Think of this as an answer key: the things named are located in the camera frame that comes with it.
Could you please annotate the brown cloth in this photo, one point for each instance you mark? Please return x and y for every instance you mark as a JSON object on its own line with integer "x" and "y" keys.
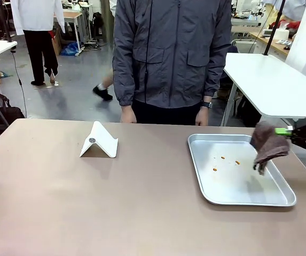
{"x": 270, "y": 144}

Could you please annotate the person's right forearm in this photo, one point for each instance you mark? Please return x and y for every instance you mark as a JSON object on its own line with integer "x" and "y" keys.
{"x": 123, "y": 80}

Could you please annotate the person's left forearm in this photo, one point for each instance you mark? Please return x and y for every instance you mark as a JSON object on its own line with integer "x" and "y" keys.
{"x": 214, "y": 77}

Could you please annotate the person's left hand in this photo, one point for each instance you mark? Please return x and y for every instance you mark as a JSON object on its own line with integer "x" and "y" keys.
{"x": 202, "y": 118}

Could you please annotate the person's right hand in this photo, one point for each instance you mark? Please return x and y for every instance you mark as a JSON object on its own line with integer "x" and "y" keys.
{"x": 128, "y": 115}

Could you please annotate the dark bag under table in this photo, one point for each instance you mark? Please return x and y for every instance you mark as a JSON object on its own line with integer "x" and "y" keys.
{"x": 249, "y": 112}

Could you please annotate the large white table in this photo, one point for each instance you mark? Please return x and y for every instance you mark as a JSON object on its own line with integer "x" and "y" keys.
{"x": 273, "y": 85}

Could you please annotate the metal baking tray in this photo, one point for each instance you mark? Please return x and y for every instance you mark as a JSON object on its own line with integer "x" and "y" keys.
{"x": 230, "y": 184}

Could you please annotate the black wristwatch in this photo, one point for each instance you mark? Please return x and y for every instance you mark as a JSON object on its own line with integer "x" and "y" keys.
{"x": 207, "y": 104}

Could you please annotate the wooden workbench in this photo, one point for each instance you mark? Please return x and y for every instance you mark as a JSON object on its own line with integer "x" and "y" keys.
{"x": 275, "y": 45}

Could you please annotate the black pole on bench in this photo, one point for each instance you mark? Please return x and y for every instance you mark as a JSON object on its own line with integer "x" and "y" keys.
{"x": 273, "y": 26}

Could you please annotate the black trousers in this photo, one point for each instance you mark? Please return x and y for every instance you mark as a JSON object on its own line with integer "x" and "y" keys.
{"x": 166, "y": 114}

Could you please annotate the grey zip jacket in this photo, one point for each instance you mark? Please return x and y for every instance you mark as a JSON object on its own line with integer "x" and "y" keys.
{"x": 171, "y": 50}

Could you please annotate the white folded stand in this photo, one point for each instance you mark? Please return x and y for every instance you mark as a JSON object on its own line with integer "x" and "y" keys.
{"x": 100, "y": 142}

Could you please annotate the walking person with black shoe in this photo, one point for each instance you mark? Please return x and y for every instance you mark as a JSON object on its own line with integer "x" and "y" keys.
{"x": 103, "y": 90}

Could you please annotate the blue plastic bag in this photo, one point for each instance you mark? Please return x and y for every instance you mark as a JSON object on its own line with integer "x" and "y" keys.
{"x": 70, "y": 49}

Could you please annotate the cardboard box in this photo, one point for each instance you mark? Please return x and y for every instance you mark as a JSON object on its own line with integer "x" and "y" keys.
{"x": 57, "y": 45}

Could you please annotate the wooden top desk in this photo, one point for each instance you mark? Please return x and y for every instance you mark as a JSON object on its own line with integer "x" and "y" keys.
{"x": 70, "y": 15}

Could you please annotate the person in white coat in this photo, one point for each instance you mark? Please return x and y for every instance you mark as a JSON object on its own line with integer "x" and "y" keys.
{"x": 38, "y": 26}

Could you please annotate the black handbag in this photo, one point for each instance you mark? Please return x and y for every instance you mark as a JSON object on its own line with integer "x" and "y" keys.
{"x": 7, "y": 112}

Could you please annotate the black pole on small table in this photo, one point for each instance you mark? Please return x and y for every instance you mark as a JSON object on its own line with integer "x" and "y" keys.
{"x": 6, "y": 21}

